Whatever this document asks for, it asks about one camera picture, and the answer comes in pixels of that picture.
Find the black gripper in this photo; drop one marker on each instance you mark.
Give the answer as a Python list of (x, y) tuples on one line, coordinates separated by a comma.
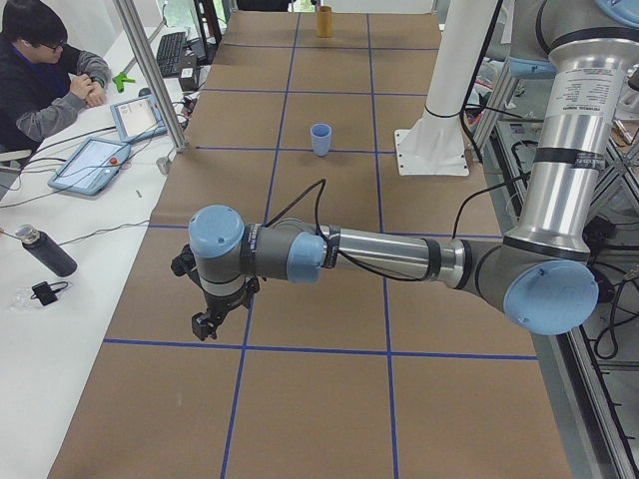
[(221, 303)]

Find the blue plastic cup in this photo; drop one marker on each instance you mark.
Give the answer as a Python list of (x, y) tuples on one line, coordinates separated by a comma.
[(321, 138)]

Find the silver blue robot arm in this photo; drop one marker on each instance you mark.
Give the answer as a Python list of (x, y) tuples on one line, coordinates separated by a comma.
[(537, 274)]

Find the tan wooden cup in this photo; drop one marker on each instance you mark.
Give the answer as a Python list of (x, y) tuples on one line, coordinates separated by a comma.
[(324, 21)]

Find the small black charger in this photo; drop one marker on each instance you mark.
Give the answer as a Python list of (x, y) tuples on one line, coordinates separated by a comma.
[(44, 293)]

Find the small metal cylinder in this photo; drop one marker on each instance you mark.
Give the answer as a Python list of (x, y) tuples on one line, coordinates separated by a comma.
[(163, 165)]

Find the black water bottle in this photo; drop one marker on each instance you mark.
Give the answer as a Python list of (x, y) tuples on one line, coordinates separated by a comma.
[(43, 248)]

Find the near teach pendant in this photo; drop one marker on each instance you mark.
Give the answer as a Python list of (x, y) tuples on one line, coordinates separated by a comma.
[(91, 168)]

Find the teach pendant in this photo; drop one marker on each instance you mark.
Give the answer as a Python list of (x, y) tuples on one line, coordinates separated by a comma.
[(138, 119), (91, 168)]

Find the far teach pendant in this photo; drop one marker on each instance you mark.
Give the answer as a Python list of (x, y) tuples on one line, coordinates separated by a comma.
[(138, 119)]

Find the brown paper table cover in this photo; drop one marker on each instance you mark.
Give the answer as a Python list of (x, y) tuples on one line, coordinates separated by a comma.
[(353, 376)]

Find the green plastic clamp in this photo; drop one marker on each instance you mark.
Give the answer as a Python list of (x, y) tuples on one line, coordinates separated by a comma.
[(121, 80)]

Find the black keyboard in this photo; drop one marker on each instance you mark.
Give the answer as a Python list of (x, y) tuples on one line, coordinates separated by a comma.
[(170, 52)]

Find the seated person dark jacket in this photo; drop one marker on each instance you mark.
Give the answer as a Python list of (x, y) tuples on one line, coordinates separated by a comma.
[(45, 82)]

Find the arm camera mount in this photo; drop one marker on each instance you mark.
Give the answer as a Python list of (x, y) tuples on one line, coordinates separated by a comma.
[(184, 264)]

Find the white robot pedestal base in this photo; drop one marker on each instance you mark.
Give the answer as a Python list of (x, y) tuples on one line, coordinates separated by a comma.
[(434, 145)]

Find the aluminium frame post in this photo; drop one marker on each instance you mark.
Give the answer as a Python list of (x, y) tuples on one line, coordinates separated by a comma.
[(141, 47)]

